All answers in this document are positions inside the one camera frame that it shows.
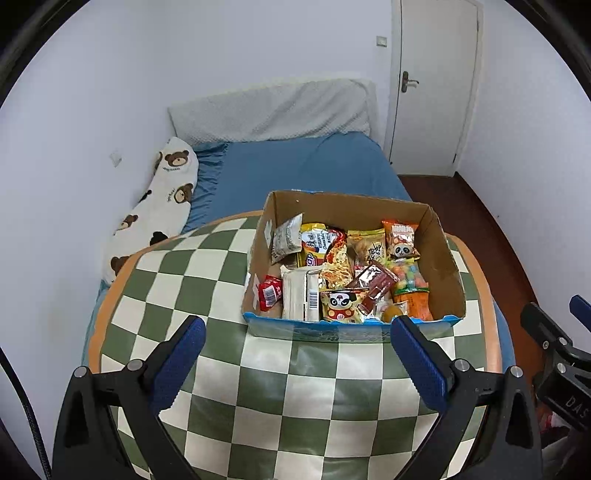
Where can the yellow panda snack packet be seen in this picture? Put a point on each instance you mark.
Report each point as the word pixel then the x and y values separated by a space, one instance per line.
pixel 341 307

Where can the white wall switch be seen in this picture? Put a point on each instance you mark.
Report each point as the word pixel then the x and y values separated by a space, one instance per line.
pixel 382 40

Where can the colourful candy bag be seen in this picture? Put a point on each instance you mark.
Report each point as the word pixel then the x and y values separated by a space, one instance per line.
pixel 406 274

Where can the round yellow snack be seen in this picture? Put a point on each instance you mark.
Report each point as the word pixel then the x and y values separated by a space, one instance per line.
pixel 392 313

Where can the blue bed sheet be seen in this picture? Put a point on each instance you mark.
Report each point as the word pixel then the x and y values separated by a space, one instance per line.
pixel 300 166

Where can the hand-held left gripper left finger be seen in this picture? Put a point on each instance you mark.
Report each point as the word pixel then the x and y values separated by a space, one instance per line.
pixel 178 364

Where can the brown cardboard box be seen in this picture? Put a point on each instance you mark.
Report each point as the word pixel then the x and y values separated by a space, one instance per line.
pixel 351 207

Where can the yellow bread snack packet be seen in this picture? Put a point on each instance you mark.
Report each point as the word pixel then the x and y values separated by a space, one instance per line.
pixel 367 249

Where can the white biscuit packet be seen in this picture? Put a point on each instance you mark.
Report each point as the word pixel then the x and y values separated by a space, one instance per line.
pixel 295 293

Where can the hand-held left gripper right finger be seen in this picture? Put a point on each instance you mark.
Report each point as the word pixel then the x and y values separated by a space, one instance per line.
pixel 422 364

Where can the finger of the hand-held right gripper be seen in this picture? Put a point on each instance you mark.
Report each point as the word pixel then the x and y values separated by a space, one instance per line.
pixel 545 330
pixel 581 309

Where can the grey white snack packet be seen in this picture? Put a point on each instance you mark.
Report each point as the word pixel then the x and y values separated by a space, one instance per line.
pixel 286 240

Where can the bear print pillow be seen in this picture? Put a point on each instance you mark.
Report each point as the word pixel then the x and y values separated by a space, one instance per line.
pixel 157 207

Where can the brown red snack packet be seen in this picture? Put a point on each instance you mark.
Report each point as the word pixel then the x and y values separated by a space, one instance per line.
pixel 376 284

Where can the small red snack packet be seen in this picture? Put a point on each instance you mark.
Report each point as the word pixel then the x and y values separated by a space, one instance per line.
pixel 270 293

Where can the white door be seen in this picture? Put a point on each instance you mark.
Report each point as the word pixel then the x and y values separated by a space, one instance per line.
pixel 434 92

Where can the orange panda snack packet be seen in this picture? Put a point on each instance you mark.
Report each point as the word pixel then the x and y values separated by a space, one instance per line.
pixel 401 240

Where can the green checkered tablecloth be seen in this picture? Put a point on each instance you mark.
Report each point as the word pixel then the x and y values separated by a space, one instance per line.
pixel 258 392

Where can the yellow red noodle packet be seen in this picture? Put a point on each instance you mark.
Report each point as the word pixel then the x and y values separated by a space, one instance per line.
pixel 332 258

